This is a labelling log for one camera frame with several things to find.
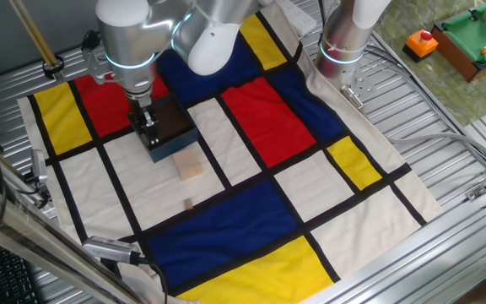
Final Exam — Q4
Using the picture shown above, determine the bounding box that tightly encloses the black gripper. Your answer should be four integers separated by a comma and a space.
127, 95, 160, 147

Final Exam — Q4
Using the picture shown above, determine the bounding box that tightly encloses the large wooden cube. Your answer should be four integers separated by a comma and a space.
172, 147, 204, 182

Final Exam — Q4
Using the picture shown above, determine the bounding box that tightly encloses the dark blue gift box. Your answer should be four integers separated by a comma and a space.
127, 93, 200, 164

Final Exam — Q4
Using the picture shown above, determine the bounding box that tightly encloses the black pole clamp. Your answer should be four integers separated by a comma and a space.
41, 54, 66, 80

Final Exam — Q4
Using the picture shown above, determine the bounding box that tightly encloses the colour-block patterned cloth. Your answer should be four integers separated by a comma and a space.
17, 0, 444, 304

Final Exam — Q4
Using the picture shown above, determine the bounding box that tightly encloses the brass-coloured pole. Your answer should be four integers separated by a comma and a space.
8, 0, 61, 68

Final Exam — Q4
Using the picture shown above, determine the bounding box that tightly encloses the white power strip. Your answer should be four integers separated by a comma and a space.
275, 0, 318, 38

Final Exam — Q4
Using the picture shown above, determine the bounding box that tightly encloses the orange emergency stop button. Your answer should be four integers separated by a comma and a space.
402, 29, 440, 64

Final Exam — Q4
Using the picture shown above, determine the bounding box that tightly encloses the green textured mat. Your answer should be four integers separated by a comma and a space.
372, 0, 486, 128

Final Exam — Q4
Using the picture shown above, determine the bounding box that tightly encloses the mini pool table toy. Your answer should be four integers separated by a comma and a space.
431, 0, 486, 84

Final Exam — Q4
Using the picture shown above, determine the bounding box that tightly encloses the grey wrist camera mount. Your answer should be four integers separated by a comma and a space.
81, 44, 116, 84

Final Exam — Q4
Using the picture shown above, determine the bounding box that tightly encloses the black coiled cable bundle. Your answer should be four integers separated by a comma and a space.
80, 29, 101, 52

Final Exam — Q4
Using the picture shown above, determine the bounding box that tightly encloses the silver exterior camera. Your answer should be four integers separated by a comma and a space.
30, 149, 49, 183
81, 235, 143, 266

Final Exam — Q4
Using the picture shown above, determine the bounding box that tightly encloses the black camera clamp mount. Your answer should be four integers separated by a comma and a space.
17, 172, 52, 210

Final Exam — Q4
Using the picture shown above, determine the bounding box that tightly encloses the black camera cable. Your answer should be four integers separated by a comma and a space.
139, 255, 170, 304

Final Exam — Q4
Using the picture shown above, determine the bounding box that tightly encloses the shiny metal frame bar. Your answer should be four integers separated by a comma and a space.
0, 172, 143, 304

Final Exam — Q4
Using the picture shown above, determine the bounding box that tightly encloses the small metal bracket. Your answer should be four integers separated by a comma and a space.
339, 85, 365, 111
464, 184, 486, 203

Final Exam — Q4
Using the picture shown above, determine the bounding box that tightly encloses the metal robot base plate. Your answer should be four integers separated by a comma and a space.
340, 62, 377, 111

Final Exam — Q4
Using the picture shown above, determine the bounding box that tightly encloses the grey cable hose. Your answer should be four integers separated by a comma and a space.
387, 131, 486, 172

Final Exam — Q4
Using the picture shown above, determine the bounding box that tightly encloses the aluminium frame rail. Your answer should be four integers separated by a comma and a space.
301, 166, 486, 304

